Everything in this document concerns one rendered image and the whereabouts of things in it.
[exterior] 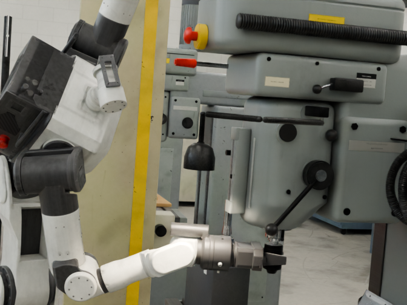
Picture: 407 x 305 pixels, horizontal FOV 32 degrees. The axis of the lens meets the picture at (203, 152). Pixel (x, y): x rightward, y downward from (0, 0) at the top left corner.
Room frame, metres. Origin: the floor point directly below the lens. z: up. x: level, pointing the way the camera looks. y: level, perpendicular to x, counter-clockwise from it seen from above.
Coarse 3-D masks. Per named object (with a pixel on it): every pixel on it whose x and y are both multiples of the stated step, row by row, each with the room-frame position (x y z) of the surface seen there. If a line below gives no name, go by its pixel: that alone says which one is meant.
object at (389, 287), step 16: (384, 224) 1.98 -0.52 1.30; (400, 224) 1.91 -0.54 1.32; (384, 240) 1.97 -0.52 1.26; (400, 240) 1.90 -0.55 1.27; (384, 256) 1.97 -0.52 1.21; (400, 256) 1.89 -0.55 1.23; (384, 272) 1.96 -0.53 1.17; (400, 272) 1.89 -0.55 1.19; (368, 288) 2.03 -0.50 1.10; (384, 288) 1.96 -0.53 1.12; (400, 288) 1.88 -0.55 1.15; (400, 304) 1.87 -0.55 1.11
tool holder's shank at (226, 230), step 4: (224, 212) 2.12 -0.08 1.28; (224, 216) 2.12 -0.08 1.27; (228, 216) 2.11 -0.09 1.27; (224, 220) 2.12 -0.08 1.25; (228, 220) 2.11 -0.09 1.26; (224, 224) 2.12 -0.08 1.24; (228, 224) 2.11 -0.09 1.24; (224, 228) 2.11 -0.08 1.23; (228, 228) 2.11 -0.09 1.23; (224, 232) 2.11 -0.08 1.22; (228, 232) 2.11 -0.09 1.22
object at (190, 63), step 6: (174, 60) 1.80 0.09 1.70; (180, 60) 1.80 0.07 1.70; (186, 60) 1.80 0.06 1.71; (192, 60) 1.81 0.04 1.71; (180, 66) 1.80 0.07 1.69; (186, 66) 1.80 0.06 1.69; (192, 66) 1.81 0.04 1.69; (204, 66) 1.82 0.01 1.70; (210, 66) 1.82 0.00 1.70; (216, 66) 1.83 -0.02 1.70; (222, 66) 1.83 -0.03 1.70
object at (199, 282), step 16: (192, 272) 2.20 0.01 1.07; (208, 272) 2.08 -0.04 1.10; (224, 272) 2.06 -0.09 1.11; (240, 272) 2.08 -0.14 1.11; (192, 288) 2.19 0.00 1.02; (208, 288) 2.07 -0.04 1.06; (224, 288) 2.06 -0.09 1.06; (240, 288) 2.08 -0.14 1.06; (192, 304) 2.18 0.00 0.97; (208, 304) 2.06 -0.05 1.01; (224, 304) 2.06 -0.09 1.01; (240, 304) 2.08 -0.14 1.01
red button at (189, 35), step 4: (188, 28) 1.69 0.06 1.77; (184, 32) 1.71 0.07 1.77; (188, 32) 1.69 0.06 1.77; (192, 32) 1.70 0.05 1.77; (196, 32) 1.71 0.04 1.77; (184, 36) 1.70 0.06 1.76; (188, 36) 1.69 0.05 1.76; (192, 36) 1.70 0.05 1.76; (196, 36) 1.70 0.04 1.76; (184, 40) 1.70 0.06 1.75; (188, 40) 1.69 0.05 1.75; (192, 40) 1.71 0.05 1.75; (196, 40) 1.71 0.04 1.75
